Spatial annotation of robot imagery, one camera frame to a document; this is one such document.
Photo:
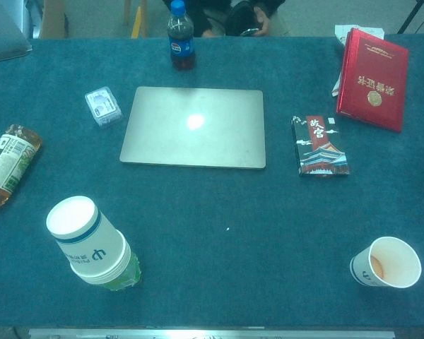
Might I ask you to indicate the silver laptop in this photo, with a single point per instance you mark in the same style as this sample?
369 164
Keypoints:
198 141

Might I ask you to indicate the teal felt table cloth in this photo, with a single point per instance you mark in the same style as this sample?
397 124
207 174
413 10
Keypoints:
212 212

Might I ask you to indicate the black box with palace print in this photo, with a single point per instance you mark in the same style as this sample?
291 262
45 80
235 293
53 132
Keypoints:
321 148

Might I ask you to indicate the small clear plastic card box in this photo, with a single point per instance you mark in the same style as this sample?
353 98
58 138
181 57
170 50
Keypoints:
102 106

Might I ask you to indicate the green plastic bottle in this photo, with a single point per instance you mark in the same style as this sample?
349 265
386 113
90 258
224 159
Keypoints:
132 273

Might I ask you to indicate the Pepsi cola bottle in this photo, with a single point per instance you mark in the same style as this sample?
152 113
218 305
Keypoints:
180 42

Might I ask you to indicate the black smartphone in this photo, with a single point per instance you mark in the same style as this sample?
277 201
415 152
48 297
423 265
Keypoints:
250 31

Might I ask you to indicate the stack of inverted paper cups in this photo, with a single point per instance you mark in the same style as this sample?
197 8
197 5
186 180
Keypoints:
88 243

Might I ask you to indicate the person in black clothes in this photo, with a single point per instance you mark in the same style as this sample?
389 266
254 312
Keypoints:
212 14

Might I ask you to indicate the yellow board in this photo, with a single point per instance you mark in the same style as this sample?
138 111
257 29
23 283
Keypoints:
139 21

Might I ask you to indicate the red certificate folder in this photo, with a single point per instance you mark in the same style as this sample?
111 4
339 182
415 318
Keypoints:
372 77

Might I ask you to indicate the white paper sheets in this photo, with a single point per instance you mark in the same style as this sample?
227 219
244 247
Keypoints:
341 31

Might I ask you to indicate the tea bottle with green label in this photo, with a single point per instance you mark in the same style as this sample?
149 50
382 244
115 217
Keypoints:
10 159

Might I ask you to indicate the open white paper cup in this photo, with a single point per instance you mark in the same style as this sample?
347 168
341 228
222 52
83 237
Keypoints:
392 263

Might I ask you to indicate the brown cardboard box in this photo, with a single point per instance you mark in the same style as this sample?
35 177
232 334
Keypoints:
53 17

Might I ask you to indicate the grey closed laptop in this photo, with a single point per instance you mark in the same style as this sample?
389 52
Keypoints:
3 35

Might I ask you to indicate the black tripod leg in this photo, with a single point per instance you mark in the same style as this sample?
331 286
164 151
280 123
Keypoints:
411 16

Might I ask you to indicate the metal rail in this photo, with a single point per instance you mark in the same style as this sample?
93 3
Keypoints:
212 333

